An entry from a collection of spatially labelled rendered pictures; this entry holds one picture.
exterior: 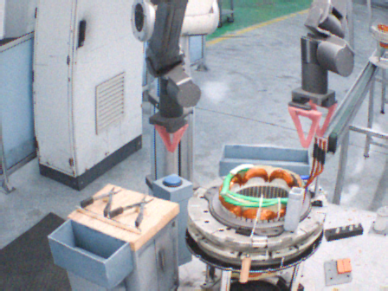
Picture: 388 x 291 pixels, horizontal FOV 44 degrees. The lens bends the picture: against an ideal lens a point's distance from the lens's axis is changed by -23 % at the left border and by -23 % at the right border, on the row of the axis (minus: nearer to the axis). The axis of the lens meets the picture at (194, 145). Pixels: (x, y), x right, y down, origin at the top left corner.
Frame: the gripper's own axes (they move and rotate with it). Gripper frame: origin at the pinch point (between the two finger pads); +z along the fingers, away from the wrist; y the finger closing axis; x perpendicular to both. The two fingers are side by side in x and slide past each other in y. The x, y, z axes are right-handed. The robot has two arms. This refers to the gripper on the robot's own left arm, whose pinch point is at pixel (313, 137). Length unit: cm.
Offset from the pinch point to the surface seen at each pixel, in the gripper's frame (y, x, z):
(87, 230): -18, 42, 26
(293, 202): 0.4, 3.1, 14.0
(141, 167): 189, 193, 107
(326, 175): 248, 81, 106
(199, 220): -4.1, 21.8, 20.8
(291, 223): 0.9, 2.9, 18.9
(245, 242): -6.7, 9.3, 21.4
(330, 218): 63, 13, 47
